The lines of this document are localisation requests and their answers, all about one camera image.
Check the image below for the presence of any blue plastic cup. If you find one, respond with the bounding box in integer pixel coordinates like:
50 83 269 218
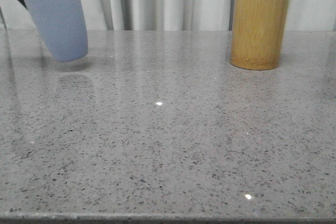
24 0 88 62

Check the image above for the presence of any bamboo wooden cup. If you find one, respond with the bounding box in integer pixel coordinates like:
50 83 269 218
230 0 289 70

